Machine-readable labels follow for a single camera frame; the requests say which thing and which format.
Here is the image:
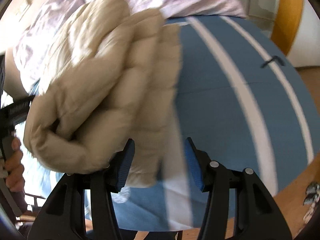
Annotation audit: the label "cream quilted down jacket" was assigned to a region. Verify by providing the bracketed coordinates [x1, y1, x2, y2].
[23, 8, 182, 188]

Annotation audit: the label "person's left hand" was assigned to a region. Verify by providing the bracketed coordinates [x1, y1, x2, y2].
[4, 137, 25, 192]

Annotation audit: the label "dark wooden chair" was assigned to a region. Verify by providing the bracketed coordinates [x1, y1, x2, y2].
[16, 193, 46, 222]

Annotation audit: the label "pink floral duvet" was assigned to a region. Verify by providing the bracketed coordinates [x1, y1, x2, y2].
[13, 0, 246, 90]

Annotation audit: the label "blue white striped bed sheet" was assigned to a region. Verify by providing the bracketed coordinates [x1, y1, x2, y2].
[114, 16, 319, 231]

